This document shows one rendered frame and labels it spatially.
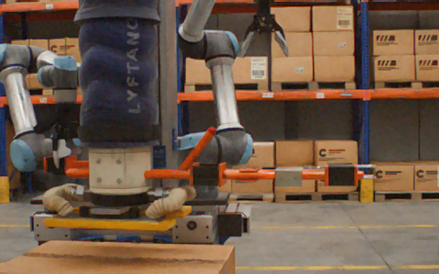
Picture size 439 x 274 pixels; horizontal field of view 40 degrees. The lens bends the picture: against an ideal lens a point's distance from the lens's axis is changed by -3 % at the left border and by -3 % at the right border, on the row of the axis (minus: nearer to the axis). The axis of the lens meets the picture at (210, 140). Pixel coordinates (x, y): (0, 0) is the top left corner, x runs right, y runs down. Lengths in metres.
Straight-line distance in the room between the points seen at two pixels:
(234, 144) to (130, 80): 0.74
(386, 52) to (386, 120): 1.64
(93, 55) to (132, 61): 0.10
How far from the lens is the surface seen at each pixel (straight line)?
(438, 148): 10.54
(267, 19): 1.99
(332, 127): 10.18
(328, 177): 1.58
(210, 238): 2.09
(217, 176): 1.60
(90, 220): 1.62
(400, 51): 9.08
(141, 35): 1.63
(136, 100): 1.61
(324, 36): 8.92
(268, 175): 1.59
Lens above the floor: 1.35
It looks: 3 degrees down
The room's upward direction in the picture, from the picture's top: 1 degrees counter-clockwise
